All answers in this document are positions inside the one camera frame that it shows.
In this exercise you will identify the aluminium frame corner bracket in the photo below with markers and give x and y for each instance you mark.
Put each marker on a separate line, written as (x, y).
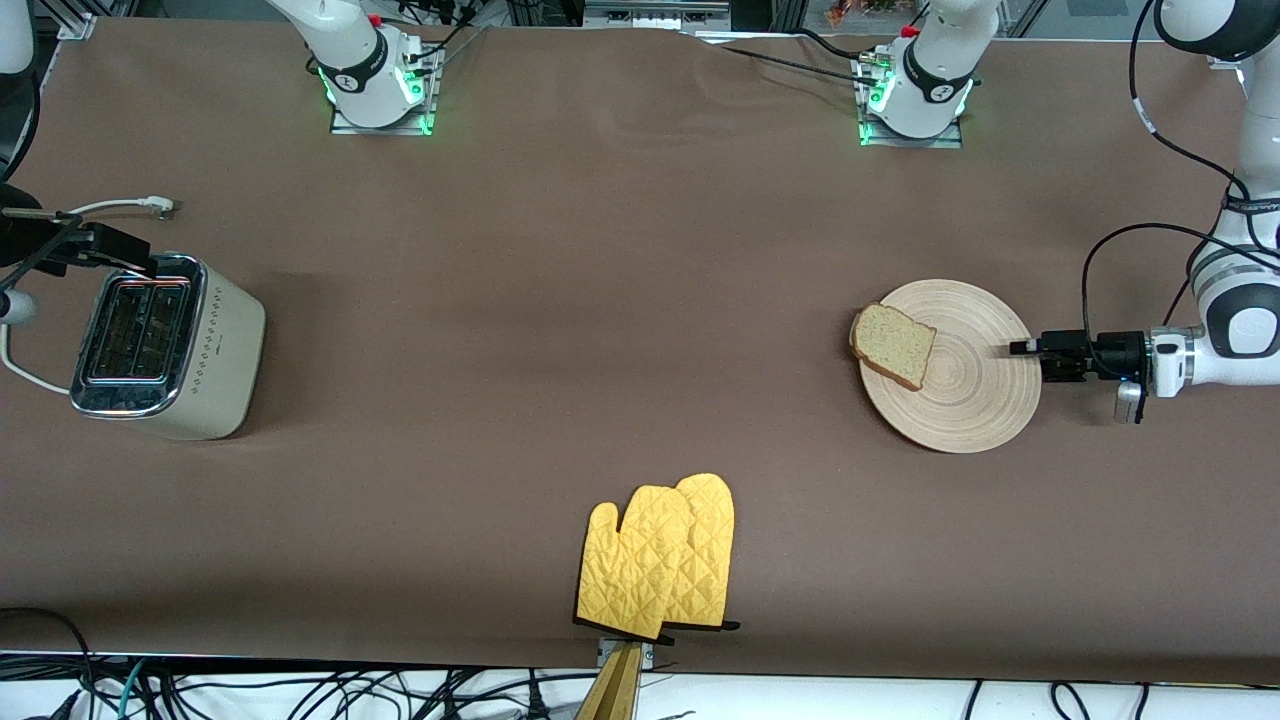
(78, 27)
(1225, 58)

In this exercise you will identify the yellow wooden post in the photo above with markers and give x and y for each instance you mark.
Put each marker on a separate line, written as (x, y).
(615, 695)

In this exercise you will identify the yellow quilted oven mitt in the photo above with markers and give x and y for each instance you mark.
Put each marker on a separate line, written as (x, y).
(635, 570)
(712, 540)

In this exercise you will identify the small metal post bracket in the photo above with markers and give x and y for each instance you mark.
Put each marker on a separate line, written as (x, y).
(648, 655)

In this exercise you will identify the grey power strip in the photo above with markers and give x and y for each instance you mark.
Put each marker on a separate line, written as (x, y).
(655, 14)

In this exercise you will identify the cream and chrome toaster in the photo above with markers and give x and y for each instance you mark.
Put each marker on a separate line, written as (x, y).
(210, 340)

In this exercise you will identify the round light wooden plate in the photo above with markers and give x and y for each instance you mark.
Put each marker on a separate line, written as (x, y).
(985, 380)

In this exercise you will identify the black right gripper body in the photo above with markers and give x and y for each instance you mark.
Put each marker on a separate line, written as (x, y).
(14, 238)

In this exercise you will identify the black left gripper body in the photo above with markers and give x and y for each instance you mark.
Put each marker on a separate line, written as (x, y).
(1118, 355)

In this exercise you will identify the orange leafy object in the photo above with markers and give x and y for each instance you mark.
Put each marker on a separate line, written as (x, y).
(860, 10)

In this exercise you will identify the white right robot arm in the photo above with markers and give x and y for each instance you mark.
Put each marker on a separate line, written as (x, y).
(350, 70)

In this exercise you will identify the brown bread slice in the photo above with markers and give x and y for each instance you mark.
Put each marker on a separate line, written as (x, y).
(893, 345)

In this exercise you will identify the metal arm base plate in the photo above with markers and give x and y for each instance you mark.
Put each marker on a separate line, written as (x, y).
(910, 142)
(400, 128)

